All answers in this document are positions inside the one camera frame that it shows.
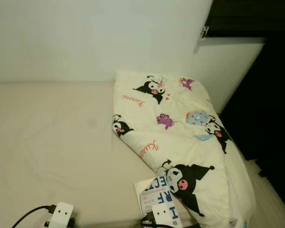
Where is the white book with blue letters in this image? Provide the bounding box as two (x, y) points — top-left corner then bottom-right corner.
(133, 176), (186, 228)

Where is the cream sheeted bed mattress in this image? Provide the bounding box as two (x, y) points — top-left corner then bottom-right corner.
(0, 82), (262, 228)

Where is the cream cartoon print comforter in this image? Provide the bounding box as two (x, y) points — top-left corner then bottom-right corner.
(112, 70), (257, 228)

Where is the dark wooden cabinet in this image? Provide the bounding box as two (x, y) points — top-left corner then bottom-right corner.
(204, 0), (285, 176)

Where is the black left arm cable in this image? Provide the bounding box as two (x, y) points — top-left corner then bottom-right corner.
(12, 204), (57, 228)

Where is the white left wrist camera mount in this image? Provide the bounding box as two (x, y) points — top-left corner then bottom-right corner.
(51, 202), (74, 228)

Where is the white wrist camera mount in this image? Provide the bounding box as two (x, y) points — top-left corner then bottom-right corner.
(51, 202), (74, 228)
(151, 203), (176, 228)

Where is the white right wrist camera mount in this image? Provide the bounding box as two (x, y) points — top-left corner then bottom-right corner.
(151, 203), (176, 228)

